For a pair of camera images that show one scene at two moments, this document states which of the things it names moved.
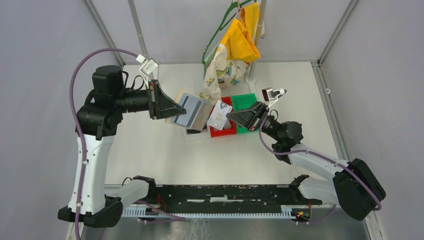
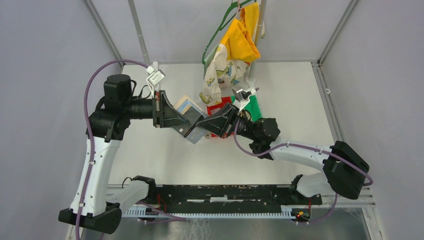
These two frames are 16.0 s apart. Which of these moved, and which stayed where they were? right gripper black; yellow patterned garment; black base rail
Moved: right gripper black
Stayed: black base rail; yellow patterned garment
